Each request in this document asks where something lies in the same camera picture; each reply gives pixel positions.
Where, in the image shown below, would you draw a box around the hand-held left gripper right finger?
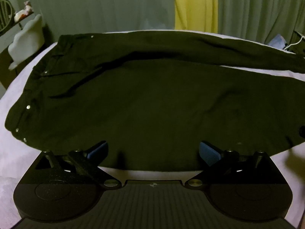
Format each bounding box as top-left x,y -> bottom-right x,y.
185,141 -> 275,189

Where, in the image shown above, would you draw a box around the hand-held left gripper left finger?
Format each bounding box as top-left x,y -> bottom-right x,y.
31,141 -> 122,189

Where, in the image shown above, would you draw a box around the black pants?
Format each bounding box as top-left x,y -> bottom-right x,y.
4,31 -> 305,171

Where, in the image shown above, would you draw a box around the lavender bed sheet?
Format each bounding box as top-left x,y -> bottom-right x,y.
0,30 -> 305,229

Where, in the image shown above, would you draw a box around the white cloth on chair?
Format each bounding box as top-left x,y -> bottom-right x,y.
8,14 -> 46,71

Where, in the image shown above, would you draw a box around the blue packet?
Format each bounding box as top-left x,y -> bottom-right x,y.
270,34 -> 288,49

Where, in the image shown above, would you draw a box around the grey-green curtain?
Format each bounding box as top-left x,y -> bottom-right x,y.
12,0 -> 177,44
216,0 -> 305,46

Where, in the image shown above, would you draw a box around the yellow curtain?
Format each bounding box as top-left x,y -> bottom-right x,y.
170,0 -> 219,34

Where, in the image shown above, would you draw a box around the round desk fan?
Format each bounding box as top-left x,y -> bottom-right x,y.
0,0 -> 14,33

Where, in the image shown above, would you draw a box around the white cable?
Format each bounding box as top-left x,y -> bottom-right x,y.
282,35 -> 305,51

